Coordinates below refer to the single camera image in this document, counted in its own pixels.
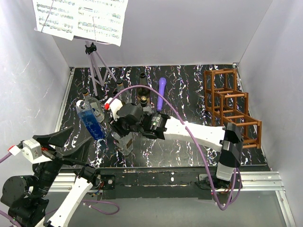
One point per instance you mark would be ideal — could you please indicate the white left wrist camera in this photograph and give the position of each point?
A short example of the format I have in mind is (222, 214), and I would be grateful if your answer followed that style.
(31, 150)

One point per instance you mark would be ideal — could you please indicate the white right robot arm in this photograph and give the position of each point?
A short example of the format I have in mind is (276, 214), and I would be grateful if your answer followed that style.
(227, 140)

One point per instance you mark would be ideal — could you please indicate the purple toy microphone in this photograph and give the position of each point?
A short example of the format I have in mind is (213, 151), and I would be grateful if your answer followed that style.
(161, 90)

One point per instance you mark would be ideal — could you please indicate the brown wooden wine rack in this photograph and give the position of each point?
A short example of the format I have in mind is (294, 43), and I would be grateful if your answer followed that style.
(227, 104)

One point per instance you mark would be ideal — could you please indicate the clear plastic bottle blue label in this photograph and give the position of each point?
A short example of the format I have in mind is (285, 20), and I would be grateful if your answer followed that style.
(125, 97)

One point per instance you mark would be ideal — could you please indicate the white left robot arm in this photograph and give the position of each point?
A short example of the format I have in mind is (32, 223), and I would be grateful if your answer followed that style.
(25, 194)

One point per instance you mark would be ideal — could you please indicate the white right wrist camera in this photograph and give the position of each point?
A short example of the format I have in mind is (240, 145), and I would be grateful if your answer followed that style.
(113, 105)

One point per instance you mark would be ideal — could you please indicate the dark bottle brown label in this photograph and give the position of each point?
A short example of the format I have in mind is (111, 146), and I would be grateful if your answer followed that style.
(115, 92)

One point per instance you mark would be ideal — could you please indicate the blue box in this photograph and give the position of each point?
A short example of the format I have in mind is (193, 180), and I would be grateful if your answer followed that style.
(87, 116)

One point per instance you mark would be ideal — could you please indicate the lilac music stand tripod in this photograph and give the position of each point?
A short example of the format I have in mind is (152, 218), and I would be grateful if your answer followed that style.
(92, 53)

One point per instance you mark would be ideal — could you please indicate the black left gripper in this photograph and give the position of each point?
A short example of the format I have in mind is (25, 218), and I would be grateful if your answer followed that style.
(59, 137)

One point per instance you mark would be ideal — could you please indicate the dark wine bottle silver cap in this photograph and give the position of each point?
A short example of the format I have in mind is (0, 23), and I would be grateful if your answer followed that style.
(141, 91)

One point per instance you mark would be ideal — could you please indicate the white sheet music pages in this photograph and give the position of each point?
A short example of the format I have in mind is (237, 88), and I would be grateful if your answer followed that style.
(98, 20)

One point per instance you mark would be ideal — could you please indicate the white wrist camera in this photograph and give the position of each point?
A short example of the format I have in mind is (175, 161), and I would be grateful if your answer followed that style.
(113, 105)
(31, 150)

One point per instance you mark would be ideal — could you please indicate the clear glass bottle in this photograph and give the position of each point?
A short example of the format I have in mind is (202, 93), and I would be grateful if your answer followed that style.
(95, 104)

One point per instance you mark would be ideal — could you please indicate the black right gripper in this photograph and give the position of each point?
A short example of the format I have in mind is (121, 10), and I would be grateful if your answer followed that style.
(116, 126)

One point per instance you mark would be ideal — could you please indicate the clear bottle gold cap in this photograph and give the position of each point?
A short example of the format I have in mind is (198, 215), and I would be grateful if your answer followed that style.
(144, 105)

